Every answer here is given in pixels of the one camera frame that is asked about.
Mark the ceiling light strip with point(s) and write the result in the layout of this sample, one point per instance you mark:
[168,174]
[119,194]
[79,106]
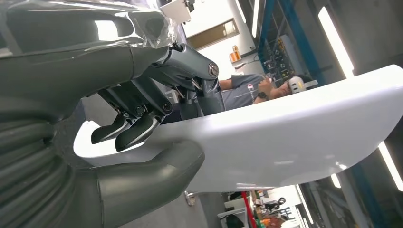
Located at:
[392,168]
[335,41]
[255,15]

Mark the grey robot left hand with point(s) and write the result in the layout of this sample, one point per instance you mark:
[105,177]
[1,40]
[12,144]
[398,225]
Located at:
[78,72]

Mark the person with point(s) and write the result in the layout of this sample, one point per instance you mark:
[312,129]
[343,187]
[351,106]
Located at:
[242,94]

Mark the blue metal frame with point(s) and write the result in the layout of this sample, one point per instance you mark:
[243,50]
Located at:
[297,28]

